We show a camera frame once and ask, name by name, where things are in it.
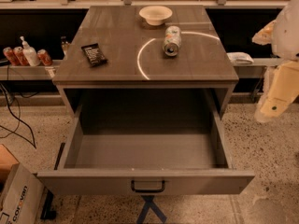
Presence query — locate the black drawer handle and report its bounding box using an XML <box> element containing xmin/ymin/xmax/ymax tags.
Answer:
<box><xmin>131</xmin><ymin>180</ymin><xmax>165</xmax><ymax>193</ymax></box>

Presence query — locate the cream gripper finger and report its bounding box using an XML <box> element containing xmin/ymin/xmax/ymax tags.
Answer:
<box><xmin>254</xmin><ymin>61</ymin><xmax>299</xmax><ymax>123</ymax></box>
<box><xmin>252</xmin><ymin>21</ymin><xmax>276</xmax><ymax>46</ymax></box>

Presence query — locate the white pump bottle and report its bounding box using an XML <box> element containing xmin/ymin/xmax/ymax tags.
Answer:
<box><xmin>21</xmin><ymin>36</ymin><xmax>40</xmax><ymax>66</ymax></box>

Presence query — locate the grey drawer cabinet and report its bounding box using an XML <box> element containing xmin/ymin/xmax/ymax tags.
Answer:
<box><xmin>53</xmin><ymin>6</ymin><xmax>238</xmax><ymax>115</ymax></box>

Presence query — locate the red soda can right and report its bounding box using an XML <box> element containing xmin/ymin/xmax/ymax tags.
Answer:
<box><xmin>37</xmin><ymin>49</ymin><xmax>52</xmax><ymax>66</ymax></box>

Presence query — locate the red soda can left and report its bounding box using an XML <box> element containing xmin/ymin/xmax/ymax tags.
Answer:
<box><xmin>3</xmin><ymin>47</ymin><xmax>20</xmax><ymax>65</ymax></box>

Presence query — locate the grey side shelf left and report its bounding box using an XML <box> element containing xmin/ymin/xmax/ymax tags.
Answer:
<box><xmin>0</xmin><ymin>60</ymin><xmax>61</xmax><ymax>81</ymax></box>

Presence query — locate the open grey top drawer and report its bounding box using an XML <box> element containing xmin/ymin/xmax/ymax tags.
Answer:
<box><xmin>36</xmin><ymin>88</ymin><xmax>256</xmax><ymax>196</ymax></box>

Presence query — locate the red soda can middle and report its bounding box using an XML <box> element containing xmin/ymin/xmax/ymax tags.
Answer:
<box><xmin>13</xmin><ymin>47</ymin><xmax>29</xmax><ymax>66</ymax></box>

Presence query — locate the green white soda can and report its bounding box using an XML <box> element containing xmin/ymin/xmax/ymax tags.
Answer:
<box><xmin>163</xmin><ymin>26</ymin><xmax>181</xmax><ymax>57</ymax></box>

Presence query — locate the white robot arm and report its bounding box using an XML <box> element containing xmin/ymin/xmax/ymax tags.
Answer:
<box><xmin>252</xmin><ymin>0</ymin><xmax>299</xmax><ymax>123</ymax></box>

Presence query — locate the black floor cable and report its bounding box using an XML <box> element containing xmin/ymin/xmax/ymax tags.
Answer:
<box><xmin>0</xmin><ymin>64</ymin><xmax>39</xmax><ymax>149</ymax></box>

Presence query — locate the grey side shelf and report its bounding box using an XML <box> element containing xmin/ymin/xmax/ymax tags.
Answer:
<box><xmin>0</xmin><ymin>60</ymin><xmax>61</xmax><ymax>81</ymax></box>
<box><xmin>234</xmin><ymin>58</ymin><xmax>282</xmax><ymax>78</ymax></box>

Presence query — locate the grey side shelf right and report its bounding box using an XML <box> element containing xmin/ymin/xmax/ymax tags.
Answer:
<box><xmin>234</xmin><ymin>58</ymin><xmax>282</xmax><ymax>78</ymax></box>

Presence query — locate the white ceramic bowl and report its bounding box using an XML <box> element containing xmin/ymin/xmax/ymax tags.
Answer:
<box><xmin>139</xmin><ymin>6</ymin><xmax>173</xmax><ymax>26</ymax></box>

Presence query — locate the white folded cloth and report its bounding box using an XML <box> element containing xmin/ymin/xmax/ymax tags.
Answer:
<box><xmin>227</xmin><ymin>52</ymin><xmax>254</xmax><ymax>64</ymax></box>

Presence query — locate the red soda can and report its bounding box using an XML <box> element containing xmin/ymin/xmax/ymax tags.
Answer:
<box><xmin>3</xmin><ymin>47</ymin><xmax>20</xmax><ymax>65</ymax></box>
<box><xmin>37</xmin><ymin>49</ymin><xmax>52</xmax><ymax>66</ymax></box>
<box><xmin>13</xmin><ymin>47</ymin><xmax>29</xmax><ymax>66</ymax></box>

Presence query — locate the black rxbar chocolate bar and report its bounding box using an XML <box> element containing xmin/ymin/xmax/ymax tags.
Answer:
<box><xmin>81</xmin><ymin>43</ymin><xmax>107</xmax><ymax>67</ymax></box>

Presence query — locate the cardboard box with logo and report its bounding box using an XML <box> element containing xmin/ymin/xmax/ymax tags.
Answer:
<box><xmin>0</xmin><ymin>145</ymin><xmax>44</xmax><ymax>224</ymax></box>

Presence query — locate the small clear bottle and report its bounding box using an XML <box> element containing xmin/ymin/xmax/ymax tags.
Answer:
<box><xmin>61</xmin><ymin>36</ymin><xmax>69</xmax><ymax>54</ymax></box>

